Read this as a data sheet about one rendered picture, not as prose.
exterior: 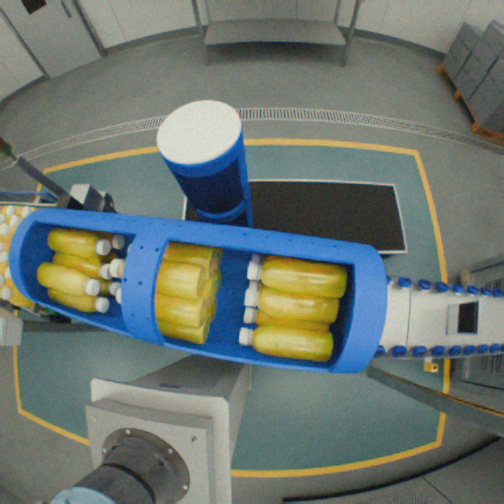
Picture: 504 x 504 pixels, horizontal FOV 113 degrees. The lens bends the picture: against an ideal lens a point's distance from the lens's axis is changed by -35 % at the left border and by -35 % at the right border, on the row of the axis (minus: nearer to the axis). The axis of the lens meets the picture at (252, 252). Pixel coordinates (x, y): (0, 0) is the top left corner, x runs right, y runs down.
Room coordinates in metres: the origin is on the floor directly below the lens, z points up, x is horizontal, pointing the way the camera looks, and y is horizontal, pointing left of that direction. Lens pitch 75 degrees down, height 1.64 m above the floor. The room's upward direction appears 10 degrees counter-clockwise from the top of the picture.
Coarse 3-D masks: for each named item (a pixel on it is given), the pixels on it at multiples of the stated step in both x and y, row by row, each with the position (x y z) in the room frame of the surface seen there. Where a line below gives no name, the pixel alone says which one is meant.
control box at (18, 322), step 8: (0, 312) 0.09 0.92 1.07; (8, 312) 0.10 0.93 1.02; (0, 320) 0.06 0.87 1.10; (8, 320) 0.06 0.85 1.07; (16, 320) 0.06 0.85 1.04; (0, 328) 0.03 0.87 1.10; (8, 328) 0.03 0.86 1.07; (16, 328) 0.04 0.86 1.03; (0, 336) 0.01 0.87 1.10; (8, 336) 0.01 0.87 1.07; (16, 336) 0.01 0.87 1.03; (0, 344) -0.02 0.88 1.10; (8, 344) -0.02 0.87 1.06; (16, 344) -0.02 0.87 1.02
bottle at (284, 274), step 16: (256, 272) 0.09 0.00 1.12; (272, 272) 0.09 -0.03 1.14; (288, 272) 0.08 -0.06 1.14; (304, 272) 0.07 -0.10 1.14; (320, 272) 0.07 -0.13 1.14; (336, 272) 0.06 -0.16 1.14; (272, 288) 0.06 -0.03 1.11; (288, 288) 0.05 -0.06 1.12; (304, 288) 0.04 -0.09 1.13; (320, 288) 0.04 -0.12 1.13; (336, 288) 0.03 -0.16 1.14
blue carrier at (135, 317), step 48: (144, 240) 0.17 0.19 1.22; (192, 240) 0.15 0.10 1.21; (240, 240) 0.14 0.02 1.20; (288, 240) 0.13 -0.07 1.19; (336, 240) 0.12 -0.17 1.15; (144, 288) 0.08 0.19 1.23; (240, 288) 0.09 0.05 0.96; (384, 288) 0.01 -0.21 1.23; (144, 336) -0.01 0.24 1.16; (336, 336) -0.09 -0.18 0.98
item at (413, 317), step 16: (400, 288) 0.00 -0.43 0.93; (416, 288) -0.02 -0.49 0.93; (432, 288) -0.03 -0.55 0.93; (400, 304) -0.05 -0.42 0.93; (416, 304) -0.07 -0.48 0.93; (432, 304) -0.08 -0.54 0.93; (448, 304) -0.10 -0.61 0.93; (496, 304) -0.18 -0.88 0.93; (400, 320) -0.10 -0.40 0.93; (416, 320) -0.11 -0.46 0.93; (432, 320) -0.13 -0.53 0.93; (496, 320) -0.24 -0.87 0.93; (384, 336) -0.13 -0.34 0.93; (400, 336) -0.15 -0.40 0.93; (416, 336) -0.16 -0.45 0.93; (432, 336) -0.18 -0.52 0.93; (448, 336) -0.21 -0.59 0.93; (464, 336) -0.23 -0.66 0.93; (480, 336) -0.26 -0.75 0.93; (496, 336) -0.30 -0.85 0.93
